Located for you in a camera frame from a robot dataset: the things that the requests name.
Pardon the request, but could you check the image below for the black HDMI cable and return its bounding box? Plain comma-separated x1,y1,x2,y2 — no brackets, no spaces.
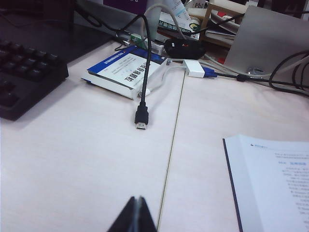
76,0,153,131

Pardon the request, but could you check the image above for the black cable with blue plug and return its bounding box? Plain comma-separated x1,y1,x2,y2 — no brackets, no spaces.
201,68,309,92

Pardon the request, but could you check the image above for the green printed box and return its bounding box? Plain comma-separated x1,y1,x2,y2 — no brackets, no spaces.
156,11,201,41

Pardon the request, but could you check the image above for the white video adapter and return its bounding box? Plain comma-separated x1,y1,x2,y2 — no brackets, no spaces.
137,59,205,97

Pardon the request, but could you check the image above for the looped white cable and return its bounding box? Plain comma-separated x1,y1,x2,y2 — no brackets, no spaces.
144,3,187,41

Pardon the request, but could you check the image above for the white tube with blue print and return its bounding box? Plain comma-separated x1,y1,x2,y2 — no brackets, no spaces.
166,0,193,25

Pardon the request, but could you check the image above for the black looped cable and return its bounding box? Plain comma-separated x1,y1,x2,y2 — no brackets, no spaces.
268,50,309,92
291,63,309,90

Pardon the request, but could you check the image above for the large book with dark cover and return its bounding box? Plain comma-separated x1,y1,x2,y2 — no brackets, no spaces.
222,134,309,232

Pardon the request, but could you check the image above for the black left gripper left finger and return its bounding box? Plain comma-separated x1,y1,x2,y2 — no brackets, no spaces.
107,196,138,232

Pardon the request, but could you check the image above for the small green circuit board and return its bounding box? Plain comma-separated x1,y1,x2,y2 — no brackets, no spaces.
129,33,143,46

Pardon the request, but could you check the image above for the small wooden box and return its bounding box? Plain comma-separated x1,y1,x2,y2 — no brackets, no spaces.
199,1,242,47

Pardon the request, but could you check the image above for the black computer keyboard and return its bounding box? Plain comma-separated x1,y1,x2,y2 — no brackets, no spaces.
0,40,70,121

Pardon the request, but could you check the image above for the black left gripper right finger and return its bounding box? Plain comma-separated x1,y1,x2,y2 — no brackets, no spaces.
136,196,157,232

